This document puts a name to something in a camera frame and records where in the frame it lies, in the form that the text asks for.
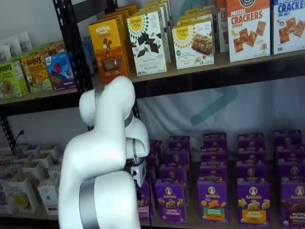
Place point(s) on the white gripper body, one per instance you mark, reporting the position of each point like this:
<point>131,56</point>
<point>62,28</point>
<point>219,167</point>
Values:
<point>139,173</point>

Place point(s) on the purple Annie's box pink patch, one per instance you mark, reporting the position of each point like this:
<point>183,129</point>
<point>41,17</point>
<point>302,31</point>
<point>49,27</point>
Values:
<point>144,202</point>

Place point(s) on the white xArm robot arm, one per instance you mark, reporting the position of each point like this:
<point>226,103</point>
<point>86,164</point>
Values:
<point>104,155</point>

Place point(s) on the purple Annie's snack box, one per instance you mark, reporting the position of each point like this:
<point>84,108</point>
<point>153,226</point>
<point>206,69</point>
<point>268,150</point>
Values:
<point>251,170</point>
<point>287,137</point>
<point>293,169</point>
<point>177,156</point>
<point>172,173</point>
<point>179,142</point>
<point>215,139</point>
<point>251,139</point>
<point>289,152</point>
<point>150,171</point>
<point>251,153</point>
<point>213,171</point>
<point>214,155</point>

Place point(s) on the purple Annie's box violet patch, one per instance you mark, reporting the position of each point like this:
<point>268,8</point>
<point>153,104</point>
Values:
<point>170,202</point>

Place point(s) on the purple Annie's box green patch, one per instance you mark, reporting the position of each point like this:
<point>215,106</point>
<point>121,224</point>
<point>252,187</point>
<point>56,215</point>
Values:
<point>213,202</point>

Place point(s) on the white snack box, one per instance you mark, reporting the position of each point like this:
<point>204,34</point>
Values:
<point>33,170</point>
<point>54,172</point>
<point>43,159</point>
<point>48,195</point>
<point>7,198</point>
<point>22,190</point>
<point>50,150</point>

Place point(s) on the purple Annie's box orange patch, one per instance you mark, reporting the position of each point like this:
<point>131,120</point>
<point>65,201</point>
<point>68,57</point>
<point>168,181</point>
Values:
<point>253,202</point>

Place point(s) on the orange Revival snack box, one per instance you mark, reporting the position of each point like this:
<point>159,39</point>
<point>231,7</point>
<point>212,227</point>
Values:
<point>129,14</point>
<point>107,52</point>

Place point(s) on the Simple Mills Sweet Thins box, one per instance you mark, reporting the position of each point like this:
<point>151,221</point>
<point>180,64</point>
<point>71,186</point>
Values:
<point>162,6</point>
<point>147,45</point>

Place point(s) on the blue Zbar box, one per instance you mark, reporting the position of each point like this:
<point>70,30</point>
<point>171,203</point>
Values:
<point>60,71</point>

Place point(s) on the Simple Mills bars box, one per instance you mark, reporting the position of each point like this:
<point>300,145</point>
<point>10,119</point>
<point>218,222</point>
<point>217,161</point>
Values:
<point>195,14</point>
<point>193,45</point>

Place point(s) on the orange Bobo's box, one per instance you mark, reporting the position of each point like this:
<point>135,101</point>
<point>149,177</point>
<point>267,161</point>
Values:
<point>35,74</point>

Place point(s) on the yellow Bobo's box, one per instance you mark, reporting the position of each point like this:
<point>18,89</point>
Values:
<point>53,48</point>

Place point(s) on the purple Annie's box chocolate bunnies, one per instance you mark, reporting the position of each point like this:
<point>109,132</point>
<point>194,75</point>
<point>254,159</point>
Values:
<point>294,202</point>

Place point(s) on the green Bobo's box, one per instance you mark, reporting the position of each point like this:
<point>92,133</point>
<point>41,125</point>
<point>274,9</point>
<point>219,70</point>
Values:
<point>10,78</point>

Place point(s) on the white orange pretzel crackers box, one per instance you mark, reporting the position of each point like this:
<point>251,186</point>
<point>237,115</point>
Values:
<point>221,26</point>

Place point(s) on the orange cheddar pretzel crackers box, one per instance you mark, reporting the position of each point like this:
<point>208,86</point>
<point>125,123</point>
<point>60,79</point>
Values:
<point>249,33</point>

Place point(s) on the blue sea salt crackers box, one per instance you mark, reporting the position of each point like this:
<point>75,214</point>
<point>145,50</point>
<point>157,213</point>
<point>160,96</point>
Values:
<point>289,26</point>

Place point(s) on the black power plug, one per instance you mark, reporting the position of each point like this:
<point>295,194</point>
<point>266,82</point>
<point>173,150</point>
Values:
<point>20,134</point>

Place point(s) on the white pouch bag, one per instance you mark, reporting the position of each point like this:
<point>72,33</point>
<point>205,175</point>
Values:
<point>13,46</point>
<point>4,53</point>
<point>25,41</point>

